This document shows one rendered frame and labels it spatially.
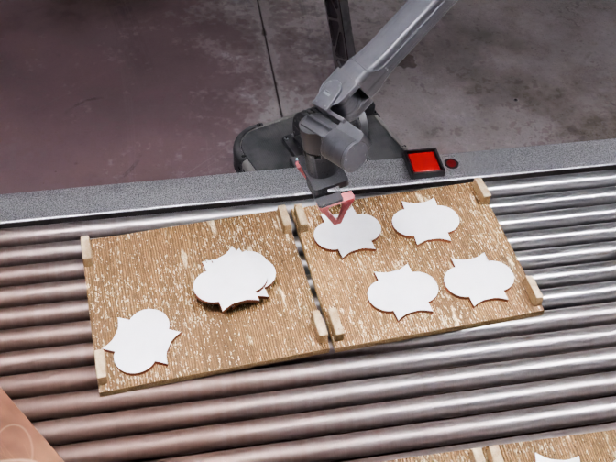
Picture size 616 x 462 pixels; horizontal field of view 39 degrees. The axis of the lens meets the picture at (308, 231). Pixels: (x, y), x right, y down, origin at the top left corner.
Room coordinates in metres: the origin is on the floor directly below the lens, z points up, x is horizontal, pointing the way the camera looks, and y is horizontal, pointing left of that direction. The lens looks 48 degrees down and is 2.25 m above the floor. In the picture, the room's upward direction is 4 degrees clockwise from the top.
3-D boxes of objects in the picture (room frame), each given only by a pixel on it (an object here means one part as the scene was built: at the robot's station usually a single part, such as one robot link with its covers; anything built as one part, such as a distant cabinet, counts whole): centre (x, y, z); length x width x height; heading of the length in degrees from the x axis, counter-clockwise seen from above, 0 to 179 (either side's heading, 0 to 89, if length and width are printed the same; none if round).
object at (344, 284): (1.12, -0.21, 0.93); 0.41 x 0.35 x 0.02; 107
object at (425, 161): (1.40, -0.24, 0.92); 0.06 x 0.06 x 0.01; 13
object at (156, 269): (1.00, 0.19, 0.93); 0.41 x 0.35 x 0.02; 108
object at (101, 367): (0.81, 0.34, 0.95); 0.06 x 0.02 x 0.03; 18
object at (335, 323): (0.94, -0.06, 0.95); 0.06 x 0.02 x 0.03; 17
